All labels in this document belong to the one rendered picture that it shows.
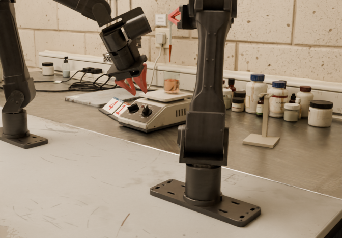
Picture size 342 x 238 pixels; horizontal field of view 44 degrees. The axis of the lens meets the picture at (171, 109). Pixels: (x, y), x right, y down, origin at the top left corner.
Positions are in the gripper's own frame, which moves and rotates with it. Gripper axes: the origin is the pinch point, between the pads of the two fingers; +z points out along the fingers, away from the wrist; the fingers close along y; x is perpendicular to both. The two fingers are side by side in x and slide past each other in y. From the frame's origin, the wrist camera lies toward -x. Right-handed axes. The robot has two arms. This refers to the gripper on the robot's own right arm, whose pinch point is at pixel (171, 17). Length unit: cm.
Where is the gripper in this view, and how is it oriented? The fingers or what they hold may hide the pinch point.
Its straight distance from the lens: 128.4
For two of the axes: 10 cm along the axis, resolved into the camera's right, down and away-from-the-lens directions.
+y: -7.0, 1.2, -7.0
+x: -0.2, 9.8, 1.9
